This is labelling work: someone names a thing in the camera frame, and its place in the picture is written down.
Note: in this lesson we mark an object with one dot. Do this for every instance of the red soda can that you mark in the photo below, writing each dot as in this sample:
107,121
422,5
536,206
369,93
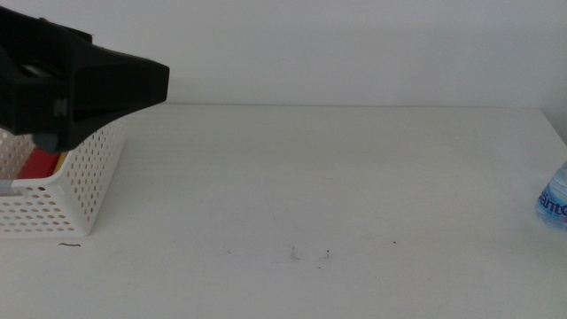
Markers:
37,166

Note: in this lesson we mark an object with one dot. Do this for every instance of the white perforated plastic basket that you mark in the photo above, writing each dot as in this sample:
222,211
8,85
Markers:
80,195

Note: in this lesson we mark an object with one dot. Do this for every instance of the clear water bottle blue cap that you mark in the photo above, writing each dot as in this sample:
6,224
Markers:
553,199

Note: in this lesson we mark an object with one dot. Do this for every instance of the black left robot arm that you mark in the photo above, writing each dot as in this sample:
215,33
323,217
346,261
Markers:
88,88

